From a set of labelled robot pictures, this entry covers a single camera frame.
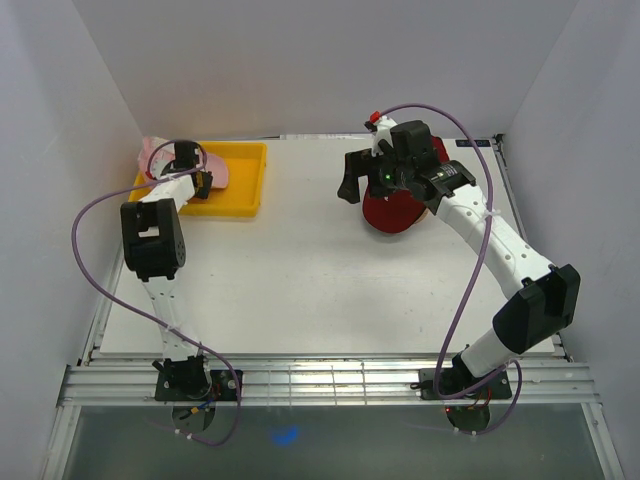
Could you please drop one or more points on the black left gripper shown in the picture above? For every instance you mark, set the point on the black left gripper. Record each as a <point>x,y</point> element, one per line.
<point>207,180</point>

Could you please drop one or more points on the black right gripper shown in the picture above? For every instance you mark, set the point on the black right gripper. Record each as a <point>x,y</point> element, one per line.
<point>357,164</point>

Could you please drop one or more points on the pink cap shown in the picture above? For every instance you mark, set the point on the pink cap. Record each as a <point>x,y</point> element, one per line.
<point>217,170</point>

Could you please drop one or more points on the red cap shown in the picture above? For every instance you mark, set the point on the red cap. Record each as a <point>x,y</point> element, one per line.
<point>398,211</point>

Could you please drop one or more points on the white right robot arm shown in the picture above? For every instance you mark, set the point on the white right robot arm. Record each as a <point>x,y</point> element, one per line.
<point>540,296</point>

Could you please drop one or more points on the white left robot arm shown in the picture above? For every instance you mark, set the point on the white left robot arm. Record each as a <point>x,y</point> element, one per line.
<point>155,250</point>

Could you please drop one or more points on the yellow plastic tray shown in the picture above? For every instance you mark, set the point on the yellow plastic tray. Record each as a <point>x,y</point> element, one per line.
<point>241,198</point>

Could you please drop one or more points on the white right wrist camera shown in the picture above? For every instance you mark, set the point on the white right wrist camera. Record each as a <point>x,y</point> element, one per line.
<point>380,127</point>

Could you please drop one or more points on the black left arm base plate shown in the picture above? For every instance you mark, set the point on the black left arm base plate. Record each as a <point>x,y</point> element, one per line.
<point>218,385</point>

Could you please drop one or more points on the aluminium frame rail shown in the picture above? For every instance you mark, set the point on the aluminium frame rail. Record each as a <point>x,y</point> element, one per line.
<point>290,383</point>

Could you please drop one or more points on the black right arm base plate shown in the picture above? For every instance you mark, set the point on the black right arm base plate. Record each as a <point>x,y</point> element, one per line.
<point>498,388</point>

